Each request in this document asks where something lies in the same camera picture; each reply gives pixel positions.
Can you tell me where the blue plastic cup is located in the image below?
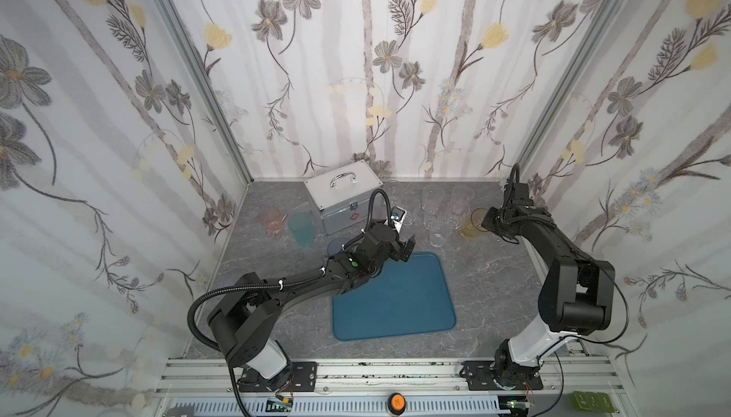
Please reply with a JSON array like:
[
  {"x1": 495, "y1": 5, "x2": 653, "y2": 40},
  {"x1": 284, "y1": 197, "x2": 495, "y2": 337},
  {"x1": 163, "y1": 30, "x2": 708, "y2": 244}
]
[{"x1": 327, "y1": 237, "x2": 350, "y2": 257}]

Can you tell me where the teal plastic tray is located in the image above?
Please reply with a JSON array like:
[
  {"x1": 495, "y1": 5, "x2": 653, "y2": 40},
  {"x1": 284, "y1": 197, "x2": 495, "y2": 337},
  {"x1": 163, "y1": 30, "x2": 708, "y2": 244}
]
[{"x1": 332, "y1": 252, "x2": 457, "y2": 342}]

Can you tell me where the green circuit board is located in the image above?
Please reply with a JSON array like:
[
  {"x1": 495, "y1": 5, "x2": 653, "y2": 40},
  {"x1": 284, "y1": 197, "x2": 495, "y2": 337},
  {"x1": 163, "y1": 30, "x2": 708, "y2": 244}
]
[{"x1": 571, "y1": 390, "x2": 619, "y2": 414}]

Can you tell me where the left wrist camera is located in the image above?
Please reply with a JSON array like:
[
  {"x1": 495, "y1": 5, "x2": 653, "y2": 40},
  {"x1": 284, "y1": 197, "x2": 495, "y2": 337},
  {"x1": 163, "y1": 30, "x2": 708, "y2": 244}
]
[{"x1": 389, "y1": 206, "x2": 407, "y2": 230}]

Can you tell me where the pink plastic cup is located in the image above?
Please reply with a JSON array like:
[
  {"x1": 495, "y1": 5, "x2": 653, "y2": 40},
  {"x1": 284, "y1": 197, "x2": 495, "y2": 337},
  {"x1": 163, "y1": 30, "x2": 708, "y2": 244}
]
[{"x1": 259, "y1": 207, "x2": 287, "y2": 236}]

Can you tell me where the yellow plastic cup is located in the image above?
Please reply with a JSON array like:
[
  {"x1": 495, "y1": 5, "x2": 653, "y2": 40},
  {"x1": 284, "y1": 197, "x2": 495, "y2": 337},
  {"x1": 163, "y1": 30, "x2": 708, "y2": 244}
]
[{"x1": 459, "y1": 208, "x2": 489, "y2": 239}]

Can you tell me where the white perforated cable duct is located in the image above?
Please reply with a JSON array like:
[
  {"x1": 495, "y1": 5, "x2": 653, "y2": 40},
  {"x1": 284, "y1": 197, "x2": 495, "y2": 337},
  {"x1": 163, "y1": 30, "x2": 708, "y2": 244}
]
[{"x1": 173, "y1": 395, "x2": 510, "y2": 416}]

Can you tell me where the orange emergency button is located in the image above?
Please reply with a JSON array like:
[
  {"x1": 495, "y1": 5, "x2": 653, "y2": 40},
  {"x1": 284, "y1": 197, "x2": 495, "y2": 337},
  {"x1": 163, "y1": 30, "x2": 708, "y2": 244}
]
[{"x1": 386, "y1": 392, "x2": 407, "y2": 416}]

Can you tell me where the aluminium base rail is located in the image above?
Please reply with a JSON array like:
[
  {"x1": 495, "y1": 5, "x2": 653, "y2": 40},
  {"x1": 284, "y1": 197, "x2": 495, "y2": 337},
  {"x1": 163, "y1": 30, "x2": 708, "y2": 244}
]
[{"x1": 150, "y1": 356, "x2": 637, "y2": 416}]

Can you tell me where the silver first aid case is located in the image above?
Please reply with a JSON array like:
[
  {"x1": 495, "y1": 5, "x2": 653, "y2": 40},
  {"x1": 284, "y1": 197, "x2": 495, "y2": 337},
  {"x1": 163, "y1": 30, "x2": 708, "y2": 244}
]
[{"x1": 305, "y1": 161, "x2": 383, "y2": 235}]

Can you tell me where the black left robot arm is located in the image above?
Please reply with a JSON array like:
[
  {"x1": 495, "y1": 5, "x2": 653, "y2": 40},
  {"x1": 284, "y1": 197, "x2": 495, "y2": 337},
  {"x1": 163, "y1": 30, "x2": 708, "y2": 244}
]
[{"x1": 187, "y1": 189, "x2": 415, "y2": 393}]

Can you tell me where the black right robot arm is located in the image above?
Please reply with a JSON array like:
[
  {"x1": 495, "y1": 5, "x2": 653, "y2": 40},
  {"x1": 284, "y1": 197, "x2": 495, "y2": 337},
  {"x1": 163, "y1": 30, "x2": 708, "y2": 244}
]
[{"x1": 460, "y1": 165, "x2": 627, "y2": 391}]

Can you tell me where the teal plastic cup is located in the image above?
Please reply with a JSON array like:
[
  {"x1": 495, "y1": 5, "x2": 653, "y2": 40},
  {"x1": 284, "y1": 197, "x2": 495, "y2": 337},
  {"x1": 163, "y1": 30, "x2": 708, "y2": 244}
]
[{"x1": 287, "y1": 212, "x2": 315, "y2": 248}]

